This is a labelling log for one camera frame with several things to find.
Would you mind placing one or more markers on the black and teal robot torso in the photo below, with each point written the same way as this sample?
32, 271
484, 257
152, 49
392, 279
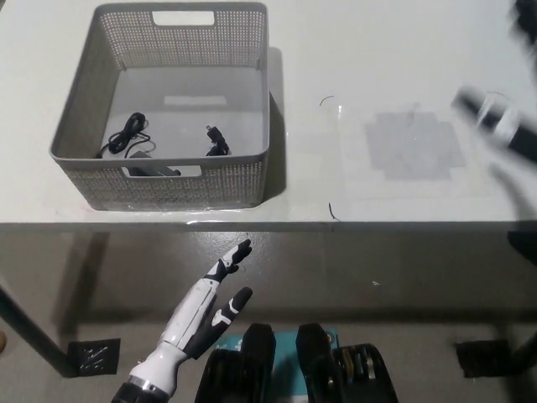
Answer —
260, 361

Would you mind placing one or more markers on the black floor tape patch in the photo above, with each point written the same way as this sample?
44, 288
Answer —
94, 356
482, 357

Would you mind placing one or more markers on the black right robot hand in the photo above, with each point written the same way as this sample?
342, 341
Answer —
476, 109

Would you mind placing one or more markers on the black table leg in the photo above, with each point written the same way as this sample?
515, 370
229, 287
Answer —
38, 340

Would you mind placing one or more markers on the grey perforated plastic basket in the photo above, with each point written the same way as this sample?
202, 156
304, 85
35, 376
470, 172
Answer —
184, 92

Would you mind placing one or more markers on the dark rounded floor object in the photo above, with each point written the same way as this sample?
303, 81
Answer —
524, 247

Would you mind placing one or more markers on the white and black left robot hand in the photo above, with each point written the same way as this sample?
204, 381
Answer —
191, 315

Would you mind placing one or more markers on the brown round object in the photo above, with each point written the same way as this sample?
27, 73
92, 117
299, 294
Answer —
2, 342

